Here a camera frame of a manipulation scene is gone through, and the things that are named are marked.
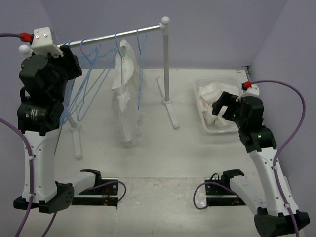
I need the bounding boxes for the light blue hangers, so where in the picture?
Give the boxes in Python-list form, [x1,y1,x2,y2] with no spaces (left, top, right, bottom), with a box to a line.
[59,38,117,125]

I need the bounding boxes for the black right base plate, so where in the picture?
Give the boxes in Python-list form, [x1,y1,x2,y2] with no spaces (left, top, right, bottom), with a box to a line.
[204,171,245,207]

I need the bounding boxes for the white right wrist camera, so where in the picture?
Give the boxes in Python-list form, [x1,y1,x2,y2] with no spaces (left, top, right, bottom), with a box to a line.
[236,81,260,102]

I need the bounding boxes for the light blue skirt hanger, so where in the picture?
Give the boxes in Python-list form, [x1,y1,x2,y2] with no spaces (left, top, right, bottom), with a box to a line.
[114,32,124,86]

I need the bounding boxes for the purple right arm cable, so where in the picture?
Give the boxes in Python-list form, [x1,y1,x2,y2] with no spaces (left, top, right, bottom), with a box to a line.
[193,80,307,234]

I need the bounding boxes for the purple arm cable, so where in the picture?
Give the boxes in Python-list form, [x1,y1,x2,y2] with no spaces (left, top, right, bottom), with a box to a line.
[193,80,307,234]
[0,32,128,237]

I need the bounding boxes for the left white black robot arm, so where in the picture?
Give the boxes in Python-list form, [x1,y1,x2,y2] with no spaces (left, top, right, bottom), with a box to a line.
[13,45,103,214]

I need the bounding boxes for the silver clothes rack rail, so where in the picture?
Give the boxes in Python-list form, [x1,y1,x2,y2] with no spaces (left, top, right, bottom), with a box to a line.
[58,23,163,48]

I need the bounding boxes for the white hanging skirt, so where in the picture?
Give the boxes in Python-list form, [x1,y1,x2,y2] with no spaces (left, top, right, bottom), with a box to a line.
[112,39,146,147]

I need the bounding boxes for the white skirt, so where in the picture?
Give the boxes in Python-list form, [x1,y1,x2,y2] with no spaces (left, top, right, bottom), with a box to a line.
[198,82,241,129]
[112,39,146,147]

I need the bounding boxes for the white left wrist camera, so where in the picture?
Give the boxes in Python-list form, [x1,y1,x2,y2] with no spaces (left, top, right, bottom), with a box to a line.
[31,27,63,58]

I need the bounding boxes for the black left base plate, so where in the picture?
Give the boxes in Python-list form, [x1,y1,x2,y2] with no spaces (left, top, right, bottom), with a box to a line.
[72,178,118,207]

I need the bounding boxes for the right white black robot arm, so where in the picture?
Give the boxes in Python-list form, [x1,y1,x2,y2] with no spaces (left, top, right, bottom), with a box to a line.
[212,92,310,237]

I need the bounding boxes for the white perforated plastic basket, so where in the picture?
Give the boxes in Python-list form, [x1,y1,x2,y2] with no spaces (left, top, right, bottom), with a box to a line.
[193,75,241,134]

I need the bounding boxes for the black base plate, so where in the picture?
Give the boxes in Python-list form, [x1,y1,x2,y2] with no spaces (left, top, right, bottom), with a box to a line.
[72,178,118,207]
[204,171,245,207]

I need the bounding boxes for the white right rack post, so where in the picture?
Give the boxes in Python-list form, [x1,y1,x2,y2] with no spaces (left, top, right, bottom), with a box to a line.
[157,16,179,129]

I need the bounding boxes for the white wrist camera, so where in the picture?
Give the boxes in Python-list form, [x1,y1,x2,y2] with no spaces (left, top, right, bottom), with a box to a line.
[236,81,260,102]
[31,27,63,58]

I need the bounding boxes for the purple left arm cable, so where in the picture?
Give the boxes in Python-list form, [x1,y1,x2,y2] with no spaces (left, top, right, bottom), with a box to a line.
[0,32,128,237]

